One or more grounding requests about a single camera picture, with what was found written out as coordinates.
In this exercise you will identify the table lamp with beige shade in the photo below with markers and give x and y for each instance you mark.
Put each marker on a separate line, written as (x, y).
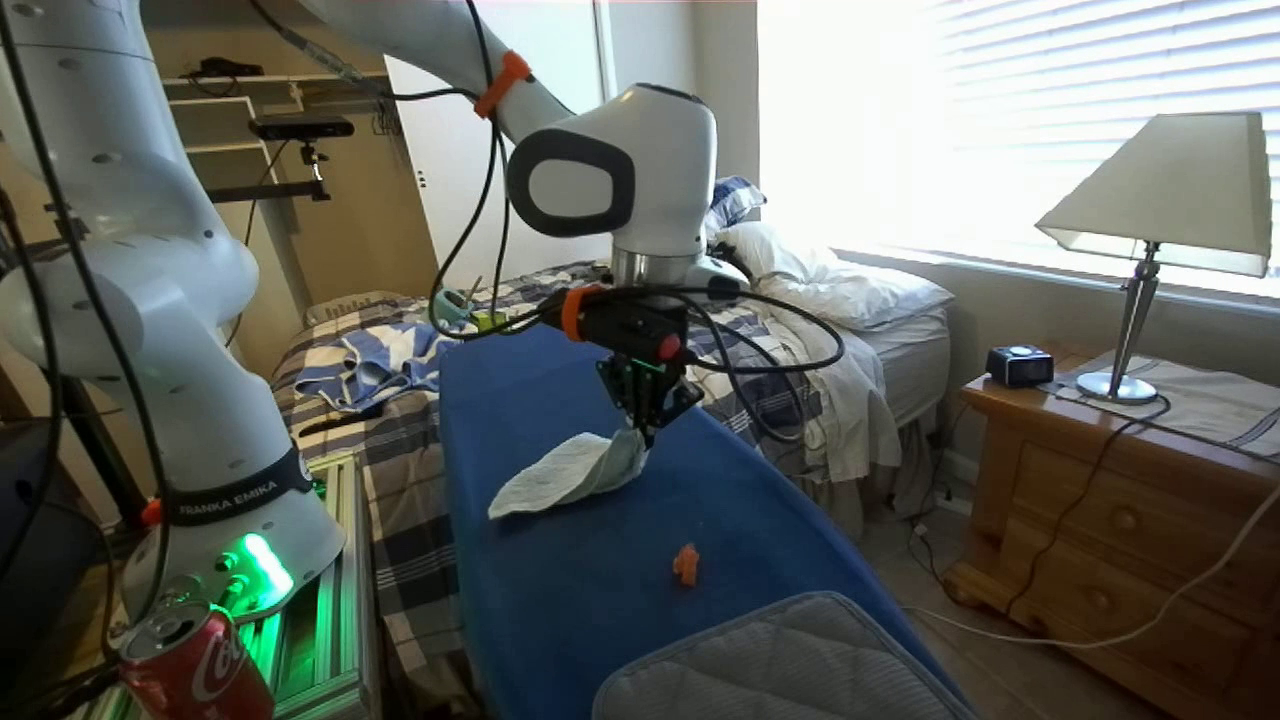
(1172, 180)

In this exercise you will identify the blue plaid pillow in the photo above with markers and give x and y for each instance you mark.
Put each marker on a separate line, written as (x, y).
(739, 200)

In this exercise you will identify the black wrist camera orange mount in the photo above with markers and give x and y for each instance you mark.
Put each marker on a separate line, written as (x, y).
(624, 322)

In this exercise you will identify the white door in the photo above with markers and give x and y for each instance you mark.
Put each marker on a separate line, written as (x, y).
(444, 200)

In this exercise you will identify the white window blinds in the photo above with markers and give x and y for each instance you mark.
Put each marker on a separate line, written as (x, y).
(1065, 123)

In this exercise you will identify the blue ironing board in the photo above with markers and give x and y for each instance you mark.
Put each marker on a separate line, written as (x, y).
(573, 601)

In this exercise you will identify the grey quilted pad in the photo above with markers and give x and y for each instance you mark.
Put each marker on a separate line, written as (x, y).
(784, 664)

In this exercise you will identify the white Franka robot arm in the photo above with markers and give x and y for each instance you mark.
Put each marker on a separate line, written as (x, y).
(172, 402)

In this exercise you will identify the red soda can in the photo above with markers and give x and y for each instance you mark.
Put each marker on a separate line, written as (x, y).
(193, 672)

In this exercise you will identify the white bed sheet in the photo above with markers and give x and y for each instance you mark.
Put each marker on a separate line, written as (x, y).
(853, 384)

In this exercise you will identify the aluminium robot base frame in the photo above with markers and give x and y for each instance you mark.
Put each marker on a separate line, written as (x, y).
(334, 627)

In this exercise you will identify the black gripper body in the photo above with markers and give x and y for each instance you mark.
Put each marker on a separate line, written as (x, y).
(647, 384)

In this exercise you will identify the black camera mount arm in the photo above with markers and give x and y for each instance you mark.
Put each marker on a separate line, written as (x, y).
(303, 129)

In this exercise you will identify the white pillow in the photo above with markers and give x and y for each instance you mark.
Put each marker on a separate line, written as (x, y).
(853, 285)

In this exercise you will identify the wooden nightstand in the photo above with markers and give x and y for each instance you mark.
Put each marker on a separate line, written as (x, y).
(1133, 534)

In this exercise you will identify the white bed mattress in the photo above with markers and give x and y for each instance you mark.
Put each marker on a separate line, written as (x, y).
(913, 364)

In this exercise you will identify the black alarm clock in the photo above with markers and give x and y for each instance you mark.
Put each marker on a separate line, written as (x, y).
(1021, 364)

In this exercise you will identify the white cloth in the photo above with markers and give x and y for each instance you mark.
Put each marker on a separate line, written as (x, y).
(562, 480)

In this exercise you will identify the small orange object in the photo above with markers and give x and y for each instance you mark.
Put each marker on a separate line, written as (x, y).
(685, 564)

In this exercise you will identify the blue and white garment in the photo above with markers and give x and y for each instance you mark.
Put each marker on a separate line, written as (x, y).
(372, 362)

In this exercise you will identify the green object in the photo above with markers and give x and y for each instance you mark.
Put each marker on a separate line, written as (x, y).
(462, 311)

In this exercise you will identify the wooden closet shelf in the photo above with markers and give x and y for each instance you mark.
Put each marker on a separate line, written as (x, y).
(265, 95)

